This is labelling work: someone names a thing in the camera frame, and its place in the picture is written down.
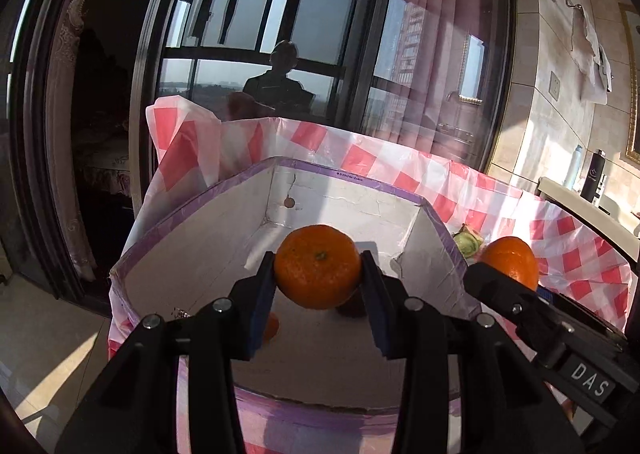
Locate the silver blue bottle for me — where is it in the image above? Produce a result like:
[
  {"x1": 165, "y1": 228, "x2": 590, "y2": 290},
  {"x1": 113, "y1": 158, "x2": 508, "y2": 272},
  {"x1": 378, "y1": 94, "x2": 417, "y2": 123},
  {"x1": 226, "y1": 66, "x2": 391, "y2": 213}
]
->
[{"x1": 564, "y1": 144, "x2": 585, "y2": 190}]

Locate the green pink fruit piece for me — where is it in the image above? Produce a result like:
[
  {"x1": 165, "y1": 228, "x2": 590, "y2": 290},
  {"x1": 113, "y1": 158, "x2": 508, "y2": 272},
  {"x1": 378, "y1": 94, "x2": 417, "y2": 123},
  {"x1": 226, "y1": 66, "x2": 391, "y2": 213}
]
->
[{"x1": 452, "y1": 223, "x2": 485, "y2": 260}]

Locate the red white checkered plastic tablecloth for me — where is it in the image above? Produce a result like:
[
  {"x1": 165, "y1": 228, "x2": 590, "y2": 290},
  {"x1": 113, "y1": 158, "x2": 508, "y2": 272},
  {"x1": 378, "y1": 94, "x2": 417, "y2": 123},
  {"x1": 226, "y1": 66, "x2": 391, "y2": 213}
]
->
[{"x1": 107, "y1": 95, "x2": 640, "y2": 454}]

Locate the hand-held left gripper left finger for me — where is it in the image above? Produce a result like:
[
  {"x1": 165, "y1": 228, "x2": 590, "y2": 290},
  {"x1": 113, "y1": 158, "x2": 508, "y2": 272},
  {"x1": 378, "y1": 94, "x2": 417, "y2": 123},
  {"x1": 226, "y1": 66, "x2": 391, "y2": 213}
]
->
[{"x1": 54, "y1": 251, "x2": 277, "y2": 454}]

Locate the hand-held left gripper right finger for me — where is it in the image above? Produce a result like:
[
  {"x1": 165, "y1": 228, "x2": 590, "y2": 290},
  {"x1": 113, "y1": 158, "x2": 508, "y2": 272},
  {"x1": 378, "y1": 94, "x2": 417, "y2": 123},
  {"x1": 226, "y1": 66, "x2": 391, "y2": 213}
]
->
[{"x1": 359, "y1": 249, "x2": 586, "y2": 454}]

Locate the cream washbasin counter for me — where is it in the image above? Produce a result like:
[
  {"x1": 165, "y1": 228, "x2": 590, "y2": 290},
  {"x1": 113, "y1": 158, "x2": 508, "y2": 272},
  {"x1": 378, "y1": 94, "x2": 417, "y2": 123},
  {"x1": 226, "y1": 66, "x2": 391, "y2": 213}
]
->
[{"x1": 536, "y1": 177, "x2": 640, "y2": 237}]

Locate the white box with purple rim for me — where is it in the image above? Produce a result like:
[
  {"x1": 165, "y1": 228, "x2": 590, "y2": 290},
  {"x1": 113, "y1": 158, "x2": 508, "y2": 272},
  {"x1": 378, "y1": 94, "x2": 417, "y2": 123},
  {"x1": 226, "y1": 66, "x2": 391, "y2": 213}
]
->
[{"x1": 109, "y1": 157, "x2": 483, "y2": 417}]

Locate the lace curtain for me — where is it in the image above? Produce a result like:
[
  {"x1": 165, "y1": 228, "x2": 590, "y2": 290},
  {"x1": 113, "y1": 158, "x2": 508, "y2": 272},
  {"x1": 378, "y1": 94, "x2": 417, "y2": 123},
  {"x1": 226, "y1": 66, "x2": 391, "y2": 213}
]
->
[{"x1": 45, "y1": 0, "x2": 121, "y2": 285}]

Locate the dark door frame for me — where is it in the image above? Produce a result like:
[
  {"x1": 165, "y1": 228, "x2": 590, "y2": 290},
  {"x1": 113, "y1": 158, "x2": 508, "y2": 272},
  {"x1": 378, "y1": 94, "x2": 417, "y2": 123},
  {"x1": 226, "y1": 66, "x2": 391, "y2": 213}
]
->
[{"x1": 7, "y1": 0, "x2": 116, "y2": 315}]

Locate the gold picture frame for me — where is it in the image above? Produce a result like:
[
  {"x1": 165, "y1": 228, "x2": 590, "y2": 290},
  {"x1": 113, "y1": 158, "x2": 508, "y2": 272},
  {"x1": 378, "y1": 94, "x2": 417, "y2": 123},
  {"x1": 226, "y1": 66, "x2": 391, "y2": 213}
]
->
[{"x1": 617, "y1": 2, "x2": 640, "y2": 162}]

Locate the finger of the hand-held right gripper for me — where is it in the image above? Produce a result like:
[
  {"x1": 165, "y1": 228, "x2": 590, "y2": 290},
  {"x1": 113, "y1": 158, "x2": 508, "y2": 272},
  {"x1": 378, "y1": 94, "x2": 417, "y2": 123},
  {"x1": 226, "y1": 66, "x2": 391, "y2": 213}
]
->
[
  {"x1": 537, "y1": 287, "x2": 626, "y2": 339},
  {"x1": 464, "y1": 263, "x2": 608, "y2": 370}
]

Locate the black bottle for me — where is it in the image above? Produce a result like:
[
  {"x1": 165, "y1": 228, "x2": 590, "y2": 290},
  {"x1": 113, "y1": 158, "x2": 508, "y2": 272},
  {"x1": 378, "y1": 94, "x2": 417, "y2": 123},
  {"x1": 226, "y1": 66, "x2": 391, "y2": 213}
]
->
[{"x1": 580, "y1": 149, "x2": 607, "y2": 202}]

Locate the white towel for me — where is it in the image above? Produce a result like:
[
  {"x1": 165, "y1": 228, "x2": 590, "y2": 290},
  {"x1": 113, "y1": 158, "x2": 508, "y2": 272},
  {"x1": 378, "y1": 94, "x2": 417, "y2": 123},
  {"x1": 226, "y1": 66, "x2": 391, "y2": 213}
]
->
[{"x1": 570, "y1": 9, "x2": 613, "y2": 105}]

